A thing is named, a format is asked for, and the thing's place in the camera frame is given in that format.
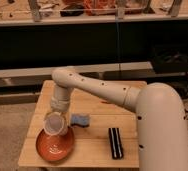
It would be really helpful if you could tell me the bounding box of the translucent white ceramic cup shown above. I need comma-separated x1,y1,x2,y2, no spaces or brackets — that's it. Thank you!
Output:
43,112,68,136

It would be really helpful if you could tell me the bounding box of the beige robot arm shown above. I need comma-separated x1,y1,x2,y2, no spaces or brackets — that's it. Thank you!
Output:
51,67,188,171

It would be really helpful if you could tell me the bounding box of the orange ceramic bowl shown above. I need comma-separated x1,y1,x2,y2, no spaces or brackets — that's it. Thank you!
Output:
36,127,75,162

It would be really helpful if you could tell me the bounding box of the blue sponge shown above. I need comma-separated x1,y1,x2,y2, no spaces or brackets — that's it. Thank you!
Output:
70,114,90,127

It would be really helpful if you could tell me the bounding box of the wooden table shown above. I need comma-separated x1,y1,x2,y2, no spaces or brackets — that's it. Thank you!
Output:
18,80,139,168

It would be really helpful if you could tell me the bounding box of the orange object on bench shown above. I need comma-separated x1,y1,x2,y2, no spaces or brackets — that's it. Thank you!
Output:
83,0,116,15

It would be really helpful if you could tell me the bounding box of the long wooden workbench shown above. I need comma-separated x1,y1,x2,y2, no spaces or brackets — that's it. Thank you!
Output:
0,0,188,27

